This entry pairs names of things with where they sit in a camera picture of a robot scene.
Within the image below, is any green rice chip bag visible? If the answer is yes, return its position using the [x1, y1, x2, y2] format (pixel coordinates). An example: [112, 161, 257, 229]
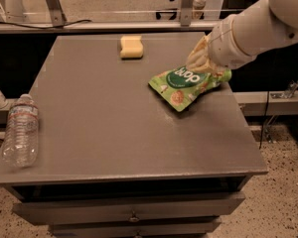
[149, 66, 231, 112]

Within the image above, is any grey drawer cabinet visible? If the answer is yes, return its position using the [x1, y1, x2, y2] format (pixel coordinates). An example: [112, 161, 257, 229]
[0, 32, 269, 238]

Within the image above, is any clear plastic water bottle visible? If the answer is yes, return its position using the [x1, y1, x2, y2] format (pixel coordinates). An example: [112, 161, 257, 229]
[2, 94, 39, 168]

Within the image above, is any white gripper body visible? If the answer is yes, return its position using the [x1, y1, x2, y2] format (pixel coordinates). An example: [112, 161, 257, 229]
[208, 14, 256, 69]

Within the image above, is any top grey drawer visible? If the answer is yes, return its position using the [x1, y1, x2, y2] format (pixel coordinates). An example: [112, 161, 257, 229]
[13, 191, 245, 225]

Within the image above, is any metal bracket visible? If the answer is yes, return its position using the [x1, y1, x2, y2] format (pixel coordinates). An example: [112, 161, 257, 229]
[270, 80, 298, 99]

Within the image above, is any black hanging cable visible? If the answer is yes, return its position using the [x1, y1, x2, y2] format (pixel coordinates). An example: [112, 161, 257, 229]
[258, 91, 271, 151]

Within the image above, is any yellow sponge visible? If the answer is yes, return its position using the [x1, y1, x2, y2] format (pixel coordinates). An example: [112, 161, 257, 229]
[120, 36, 144, 59]

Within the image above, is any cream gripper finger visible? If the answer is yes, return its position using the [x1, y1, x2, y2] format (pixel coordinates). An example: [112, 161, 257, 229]
[186, 36, 225, 73]

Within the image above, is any metal rail frame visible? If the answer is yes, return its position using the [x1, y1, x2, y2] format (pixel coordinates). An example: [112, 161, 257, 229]
[0, 0, 232, 32]

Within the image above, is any grey drawer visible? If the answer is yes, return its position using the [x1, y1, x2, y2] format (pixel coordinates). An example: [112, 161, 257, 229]
[50, 217, 221, 238]
[13, 191, 245, 225]

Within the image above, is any lower grey drawer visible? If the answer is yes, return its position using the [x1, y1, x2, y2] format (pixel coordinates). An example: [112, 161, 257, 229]
[50, 217, 221, 238]

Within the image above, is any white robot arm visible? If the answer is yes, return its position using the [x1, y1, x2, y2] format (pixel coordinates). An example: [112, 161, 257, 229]
[186, 0, 298, 72]

